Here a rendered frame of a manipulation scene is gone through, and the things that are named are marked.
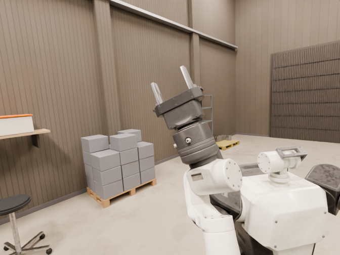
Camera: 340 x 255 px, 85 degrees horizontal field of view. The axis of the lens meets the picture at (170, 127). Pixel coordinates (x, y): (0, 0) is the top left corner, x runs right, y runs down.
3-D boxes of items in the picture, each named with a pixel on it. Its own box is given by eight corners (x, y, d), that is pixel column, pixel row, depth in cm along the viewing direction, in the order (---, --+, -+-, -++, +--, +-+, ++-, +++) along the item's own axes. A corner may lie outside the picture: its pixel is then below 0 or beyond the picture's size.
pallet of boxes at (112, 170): (135, 175, 436) (131, 128, 420) (156, 184, 382) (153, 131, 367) (87, 194, 359) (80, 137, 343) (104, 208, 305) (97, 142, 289)
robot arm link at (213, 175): (170, 155, 43) (188, 203, 41) (206, 141, 35) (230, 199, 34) (198, 143, 51) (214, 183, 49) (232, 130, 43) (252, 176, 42)
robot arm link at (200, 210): (180, 168, 45) (187, 231, 40) (209, 160, 39) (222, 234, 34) (198, 169, 49) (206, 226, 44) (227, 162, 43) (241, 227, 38)
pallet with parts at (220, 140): (220, 141, 724) (220, 133, 719) (240, 143, 672) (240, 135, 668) (205, 147, 647) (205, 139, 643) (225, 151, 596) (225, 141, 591)
